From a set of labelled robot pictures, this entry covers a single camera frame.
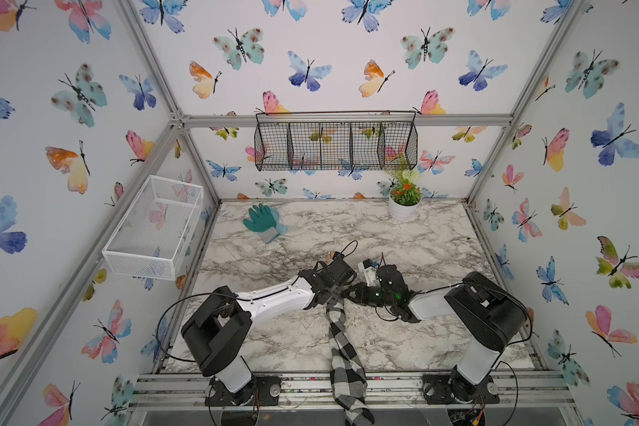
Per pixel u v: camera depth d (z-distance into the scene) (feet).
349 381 2.31
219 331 1.44
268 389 2.43
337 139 3.22
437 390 2.41
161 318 2.68
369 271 2.81
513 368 2.62
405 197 3.31
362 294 2.65
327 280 2.18
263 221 3.68
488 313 1.59
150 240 2.77
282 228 3.53
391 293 2.42
